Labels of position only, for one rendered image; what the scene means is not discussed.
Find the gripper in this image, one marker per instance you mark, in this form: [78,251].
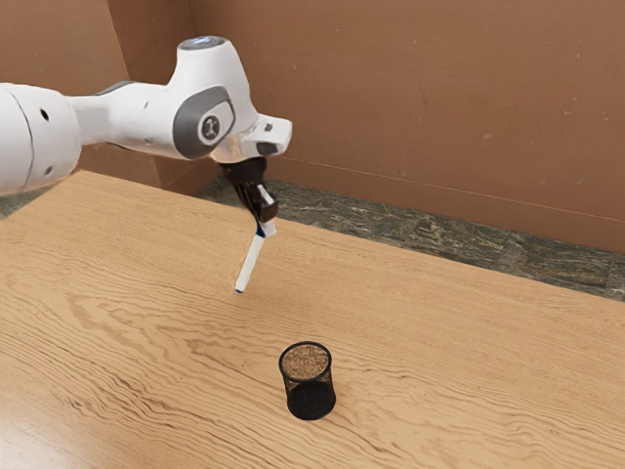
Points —
[244,172]

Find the black mesh pen holder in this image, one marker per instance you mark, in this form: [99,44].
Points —
[307,383]

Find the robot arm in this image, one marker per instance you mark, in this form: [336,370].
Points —
[122,117]

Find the white pen with blue tip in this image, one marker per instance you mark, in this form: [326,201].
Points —
[250,261]

